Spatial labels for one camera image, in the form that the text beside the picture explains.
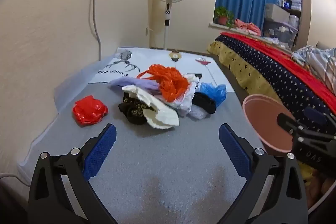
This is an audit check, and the blue plastic bag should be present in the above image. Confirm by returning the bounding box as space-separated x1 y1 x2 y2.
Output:
199 83 227 107

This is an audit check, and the black patterned wrapper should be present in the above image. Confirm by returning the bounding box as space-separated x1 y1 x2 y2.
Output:
118 93 153 125

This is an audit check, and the black cloth scrap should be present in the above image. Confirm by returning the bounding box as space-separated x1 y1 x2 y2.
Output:
192 92 217 114

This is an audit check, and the white paper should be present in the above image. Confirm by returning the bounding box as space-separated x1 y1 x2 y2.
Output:
122 85 179 130

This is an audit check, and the purple foam fruit net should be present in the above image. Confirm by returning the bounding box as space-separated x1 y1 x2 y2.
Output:
108 77 159 91

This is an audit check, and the orange plastic bag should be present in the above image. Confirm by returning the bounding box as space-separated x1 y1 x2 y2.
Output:
137 64 189 102

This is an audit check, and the pink trash bin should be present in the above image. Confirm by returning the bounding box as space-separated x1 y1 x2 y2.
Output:
242 94 294 155

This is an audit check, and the striped plaid quilt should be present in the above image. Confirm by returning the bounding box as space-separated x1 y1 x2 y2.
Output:
291 46 336 94

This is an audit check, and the red crumpled plastic bag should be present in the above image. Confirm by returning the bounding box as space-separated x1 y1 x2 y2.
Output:
72 95 109 126

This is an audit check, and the bed with starry blanket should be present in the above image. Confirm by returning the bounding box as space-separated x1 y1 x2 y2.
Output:
207 32 335 134

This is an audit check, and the printed grey white mat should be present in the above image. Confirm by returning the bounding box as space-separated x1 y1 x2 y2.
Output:
18 59 261 223

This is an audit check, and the clear storage bin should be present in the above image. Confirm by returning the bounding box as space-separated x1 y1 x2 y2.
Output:
262 18 298 50

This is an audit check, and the white foam sheet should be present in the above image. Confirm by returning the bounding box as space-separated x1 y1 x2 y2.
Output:
188 105 209 120

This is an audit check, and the pink clothes pile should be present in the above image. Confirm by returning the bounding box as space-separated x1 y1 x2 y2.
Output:
235 19 261 36

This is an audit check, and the grey cardboard box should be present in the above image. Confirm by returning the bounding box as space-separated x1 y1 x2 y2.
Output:
265 3 290 23

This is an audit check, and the wooden bookshelf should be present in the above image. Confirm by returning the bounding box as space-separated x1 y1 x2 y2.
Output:
284 0 312 51

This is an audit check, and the potted green plant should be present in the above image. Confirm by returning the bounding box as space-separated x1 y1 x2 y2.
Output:
215 6 235 28

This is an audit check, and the grey wall cable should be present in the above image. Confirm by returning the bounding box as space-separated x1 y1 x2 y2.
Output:
89 0 103 62

